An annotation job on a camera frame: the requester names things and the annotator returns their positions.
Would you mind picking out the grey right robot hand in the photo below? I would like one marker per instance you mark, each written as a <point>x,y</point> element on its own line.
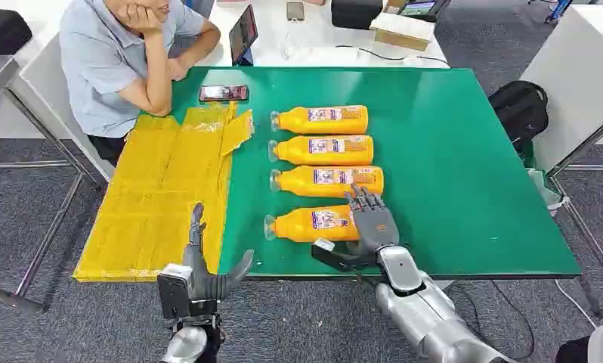
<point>376,225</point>

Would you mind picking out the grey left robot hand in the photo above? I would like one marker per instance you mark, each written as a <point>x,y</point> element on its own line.
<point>201,280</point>

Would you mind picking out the orange drink bottle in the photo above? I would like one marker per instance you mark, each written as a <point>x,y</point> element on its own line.
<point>326,122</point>
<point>301,184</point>
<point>331,154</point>
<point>296,228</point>

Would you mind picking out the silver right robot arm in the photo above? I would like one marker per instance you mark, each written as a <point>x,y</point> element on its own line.
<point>421,310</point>

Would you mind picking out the white table foot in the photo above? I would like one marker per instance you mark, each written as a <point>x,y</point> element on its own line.
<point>444,284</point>

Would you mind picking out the green table mat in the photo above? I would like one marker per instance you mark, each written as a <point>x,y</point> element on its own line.
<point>431,150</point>

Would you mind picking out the yellow plastic sheet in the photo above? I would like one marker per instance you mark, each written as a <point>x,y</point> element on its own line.
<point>146,200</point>

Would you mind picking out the green and white bag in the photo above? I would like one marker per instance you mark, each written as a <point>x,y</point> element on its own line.
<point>542,185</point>

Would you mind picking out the black backpack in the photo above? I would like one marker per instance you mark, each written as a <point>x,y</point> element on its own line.
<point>519,112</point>

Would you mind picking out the smartphone with red case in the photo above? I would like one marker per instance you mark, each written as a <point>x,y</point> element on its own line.
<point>224,93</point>

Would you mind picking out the white desk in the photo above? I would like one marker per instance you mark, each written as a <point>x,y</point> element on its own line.
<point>321,42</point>

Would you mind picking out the cardboard box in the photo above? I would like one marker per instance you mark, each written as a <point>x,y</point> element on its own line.
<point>401,31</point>

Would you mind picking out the black case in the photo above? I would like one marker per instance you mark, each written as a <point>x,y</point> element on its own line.
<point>356,14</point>

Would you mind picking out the black screen terminal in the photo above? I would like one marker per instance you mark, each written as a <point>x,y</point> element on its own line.
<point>421,9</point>

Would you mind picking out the grey smartphone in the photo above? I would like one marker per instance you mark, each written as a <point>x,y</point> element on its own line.
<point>295,11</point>

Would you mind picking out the black standing tablet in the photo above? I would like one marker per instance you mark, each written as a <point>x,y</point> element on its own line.
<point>242,34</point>

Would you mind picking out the white side table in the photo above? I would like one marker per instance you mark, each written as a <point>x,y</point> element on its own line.
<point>577,85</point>

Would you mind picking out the blue stand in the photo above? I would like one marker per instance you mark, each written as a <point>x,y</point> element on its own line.
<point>559,11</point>

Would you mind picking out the black seat cushion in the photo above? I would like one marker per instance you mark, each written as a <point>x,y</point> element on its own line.
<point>3,31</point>

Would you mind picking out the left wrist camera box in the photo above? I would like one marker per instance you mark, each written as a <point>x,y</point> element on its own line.
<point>174,293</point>

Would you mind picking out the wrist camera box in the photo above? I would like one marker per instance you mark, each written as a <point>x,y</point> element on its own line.
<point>331,258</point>
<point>174,293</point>

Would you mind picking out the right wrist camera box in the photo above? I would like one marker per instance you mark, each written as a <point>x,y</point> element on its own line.
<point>331,258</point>

